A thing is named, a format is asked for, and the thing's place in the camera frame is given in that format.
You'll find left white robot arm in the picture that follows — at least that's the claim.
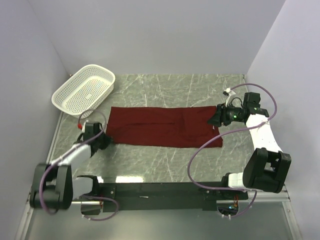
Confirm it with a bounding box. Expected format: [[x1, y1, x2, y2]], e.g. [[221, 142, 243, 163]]
[[29, 122, 112, 214]]

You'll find purple cable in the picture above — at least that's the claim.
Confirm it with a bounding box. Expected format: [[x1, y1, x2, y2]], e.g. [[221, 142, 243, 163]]
[[187, 83, 278, 219], [39, 109, 120, 222]]

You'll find dark red t shirt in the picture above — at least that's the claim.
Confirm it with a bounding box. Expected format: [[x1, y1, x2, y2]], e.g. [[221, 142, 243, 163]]
[[106, 106, 219, 148]]

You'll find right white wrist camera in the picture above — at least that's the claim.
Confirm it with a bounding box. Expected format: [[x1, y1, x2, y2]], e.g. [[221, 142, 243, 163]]
[[223, 87, 236, 107]]

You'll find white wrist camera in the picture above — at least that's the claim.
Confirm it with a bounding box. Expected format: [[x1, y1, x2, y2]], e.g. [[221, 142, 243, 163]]
[[77, 121, 92, 133], [223, 87, 236, 107]]

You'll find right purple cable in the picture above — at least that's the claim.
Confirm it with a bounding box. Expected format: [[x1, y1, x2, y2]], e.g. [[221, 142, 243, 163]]
[[187, 83, 278, 219]]

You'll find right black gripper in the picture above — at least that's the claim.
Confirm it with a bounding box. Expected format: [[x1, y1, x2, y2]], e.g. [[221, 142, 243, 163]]
[[206, 101, 244, 128]]

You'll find aluminium extrusion rail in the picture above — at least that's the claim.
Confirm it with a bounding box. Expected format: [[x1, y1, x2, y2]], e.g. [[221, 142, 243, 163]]
[[214, 183, 291, 204]]

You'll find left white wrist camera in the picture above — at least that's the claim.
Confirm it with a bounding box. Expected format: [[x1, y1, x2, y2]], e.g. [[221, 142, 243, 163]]
[[77, 121, 92, 133]]

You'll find white perforated plastic basket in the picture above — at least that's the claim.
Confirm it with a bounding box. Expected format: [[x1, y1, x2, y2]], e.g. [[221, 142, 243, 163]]
[[51, 64, 116, 119]]

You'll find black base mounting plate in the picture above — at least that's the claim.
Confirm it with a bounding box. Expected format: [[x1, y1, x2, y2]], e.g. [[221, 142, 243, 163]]
[[98, 182, 249, 211]]

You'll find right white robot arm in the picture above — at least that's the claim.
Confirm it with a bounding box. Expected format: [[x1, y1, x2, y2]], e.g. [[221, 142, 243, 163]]
[[207, 91, 292, 200]]

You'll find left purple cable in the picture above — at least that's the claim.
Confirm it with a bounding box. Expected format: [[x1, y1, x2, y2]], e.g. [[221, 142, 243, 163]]
[[39, 109, 120, 222]]

